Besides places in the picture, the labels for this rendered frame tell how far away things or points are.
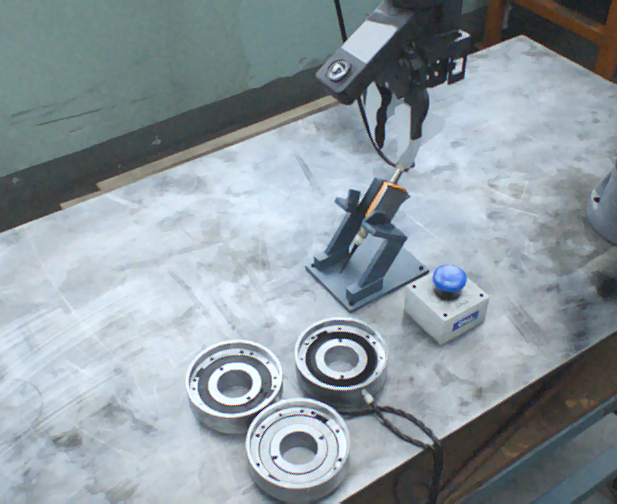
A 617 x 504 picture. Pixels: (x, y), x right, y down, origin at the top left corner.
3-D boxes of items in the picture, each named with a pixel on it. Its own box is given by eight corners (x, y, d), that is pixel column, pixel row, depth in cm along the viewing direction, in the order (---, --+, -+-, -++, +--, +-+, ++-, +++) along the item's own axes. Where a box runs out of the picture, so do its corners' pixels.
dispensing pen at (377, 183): (322, 264, 99) (388, 149, 94) (344, 267, 102) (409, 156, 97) (332, 274, 98) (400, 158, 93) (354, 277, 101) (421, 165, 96)
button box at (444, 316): (441, 347, 93) (445, 319, 90) (403, 311, 98) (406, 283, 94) (492, 319, 96) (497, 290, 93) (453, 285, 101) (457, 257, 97)
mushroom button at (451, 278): (444, 319, 93) (448, 290, 90) (422, 299, 96) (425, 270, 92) (469, 305, 95) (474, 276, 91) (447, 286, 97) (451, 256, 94)
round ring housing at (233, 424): (172, 423, 86) (167, 400, 83) (215, 353, 93) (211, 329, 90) (261, 452, 83) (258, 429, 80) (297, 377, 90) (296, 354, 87)
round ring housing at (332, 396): (278, 362, 92) (277, 339, 89) (354, 327, 96) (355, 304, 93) (325, 427, 85) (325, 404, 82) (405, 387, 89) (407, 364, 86)
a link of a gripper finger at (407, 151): (453, 161, 91) (452, 86, 86) (413, 180, 89) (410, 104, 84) (435, 153, 93) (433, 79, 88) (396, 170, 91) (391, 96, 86)
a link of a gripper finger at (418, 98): (431, 140, 86) (429, 63, 81) (420, 145, 85) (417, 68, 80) (403, 127, 89) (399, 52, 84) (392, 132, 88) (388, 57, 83)
